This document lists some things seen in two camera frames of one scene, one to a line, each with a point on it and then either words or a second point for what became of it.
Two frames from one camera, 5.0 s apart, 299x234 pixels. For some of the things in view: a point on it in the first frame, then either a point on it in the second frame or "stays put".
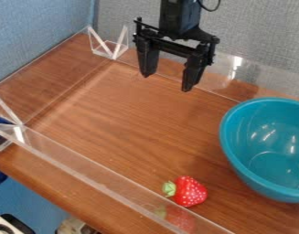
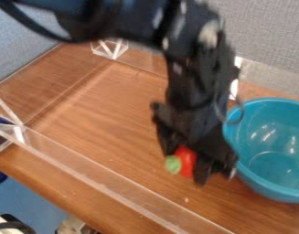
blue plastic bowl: [263, 138] stays put
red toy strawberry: [186, 190] -> [181, 162]
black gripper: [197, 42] -> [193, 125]
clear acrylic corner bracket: [106, 47] stays put
